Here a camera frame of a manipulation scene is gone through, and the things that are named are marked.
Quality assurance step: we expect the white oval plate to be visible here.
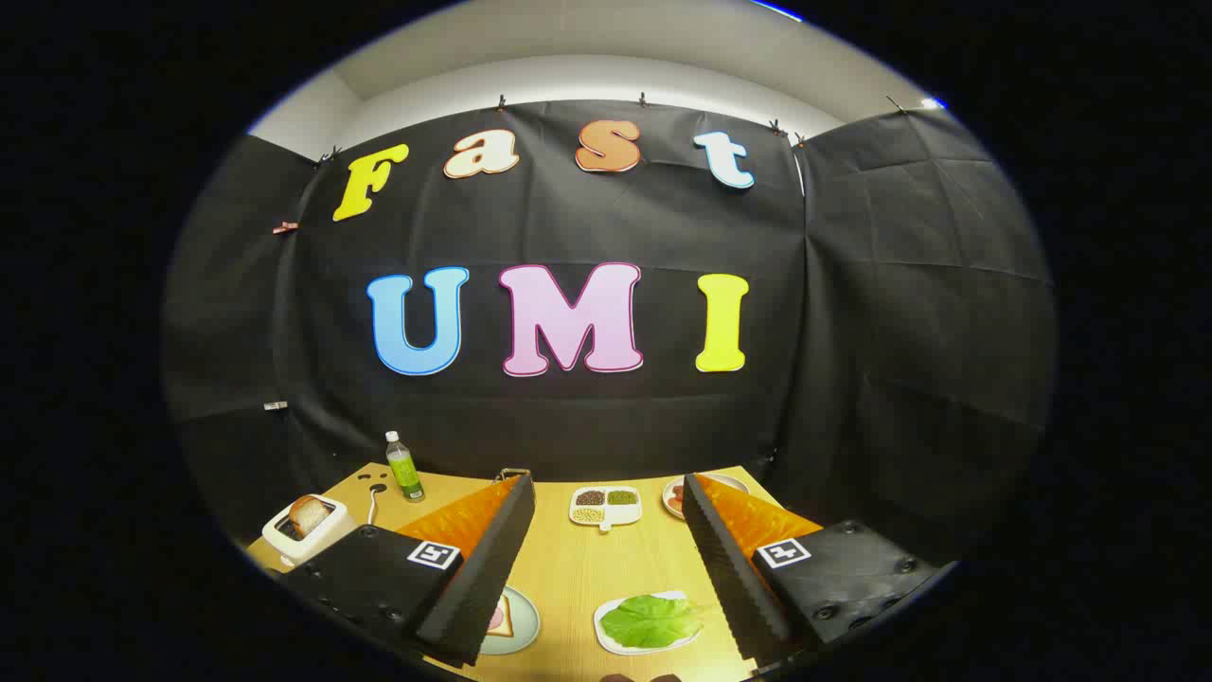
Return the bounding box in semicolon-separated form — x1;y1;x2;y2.
661;474;751;520

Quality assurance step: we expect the white square plate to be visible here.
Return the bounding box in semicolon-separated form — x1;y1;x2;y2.
594;591;706;656

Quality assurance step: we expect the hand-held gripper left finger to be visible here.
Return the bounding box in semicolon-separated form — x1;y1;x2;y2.
284;474;537;669

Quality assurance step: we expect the white divided dish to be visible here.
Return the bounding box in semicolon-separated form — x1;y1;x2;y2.
568;485;643;533

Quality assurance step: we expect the green lettuce leaf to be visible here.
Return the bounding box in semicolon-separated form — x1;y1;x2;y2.
600;594;706;651

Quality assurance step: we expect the black backdrop cloth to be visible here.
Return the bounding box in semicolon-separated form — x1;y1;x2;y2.
161;99;1057;569

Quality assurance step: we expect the white toaster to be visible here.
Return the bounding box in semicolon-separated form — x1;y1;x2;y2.
261;493;359;569

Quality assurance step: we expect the green label water bottle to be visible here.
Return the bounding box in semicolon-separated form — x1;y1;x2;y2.
385;431;426;503

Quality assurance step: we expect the toasted bread slice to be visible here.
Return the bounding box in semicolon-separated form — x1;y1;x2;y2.
289;494;334;541

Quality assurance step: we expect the pale green round plate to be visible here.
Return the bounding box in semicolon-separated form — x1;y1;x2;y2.
478;585;542;656

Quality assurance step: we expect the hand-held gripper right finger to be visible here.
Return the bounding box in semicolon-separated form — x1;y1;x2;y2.
680;472;940;669

